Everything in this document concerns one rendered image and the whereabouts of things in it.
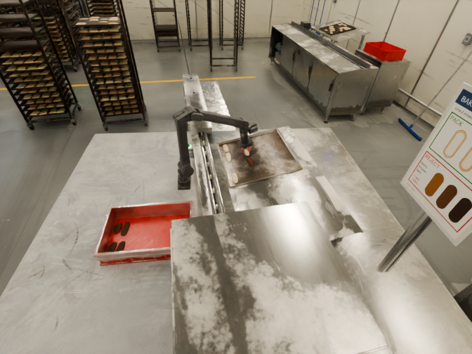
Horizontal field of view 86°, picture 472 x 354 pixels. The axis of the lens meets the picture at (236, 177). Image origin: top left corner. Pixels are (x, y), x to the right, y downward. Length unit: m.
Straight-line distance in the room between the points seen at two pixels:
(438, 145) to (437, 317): 0.79
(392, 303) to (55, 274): 1.61
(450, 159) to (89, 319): 1.55
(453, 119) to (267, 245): 0.77
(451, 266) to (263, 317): 2.45
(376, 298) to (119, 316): 1.18
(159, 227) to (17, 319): 0.69
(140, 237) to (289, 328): 1.00
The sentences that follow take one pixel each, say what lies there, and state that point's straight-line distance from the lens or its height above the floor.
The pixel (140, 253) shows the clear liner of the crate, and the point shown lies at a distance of 1.37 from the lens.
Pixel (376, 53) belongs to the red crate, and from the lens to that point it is 4.86.
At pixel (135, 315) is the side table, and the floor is 0.82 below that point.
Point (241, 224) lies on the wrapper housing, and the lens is 0.91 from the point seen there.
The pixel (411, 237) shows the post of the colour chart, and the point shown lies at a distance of 1.36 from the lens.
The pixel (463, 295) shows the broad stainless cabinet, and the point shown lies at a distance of 2.55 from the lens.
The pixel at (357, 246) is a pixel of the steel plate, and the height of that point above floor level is 0.82.
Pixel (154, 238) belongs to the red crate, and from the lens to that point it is 1.51.
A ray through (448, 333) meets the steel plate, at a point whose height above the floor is 0.82.
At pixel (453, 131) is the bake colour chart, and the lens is 1.16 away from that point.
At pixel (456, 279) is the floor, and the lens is 2.98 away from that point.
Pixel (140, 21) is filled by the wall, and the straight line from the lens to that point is 8.58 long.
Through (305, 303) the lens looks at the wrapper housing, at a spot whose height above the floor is 1.30.
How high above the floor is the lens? 2.02
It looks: 42 degrees down
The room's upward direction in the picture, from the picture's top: 2 degrees clockwise
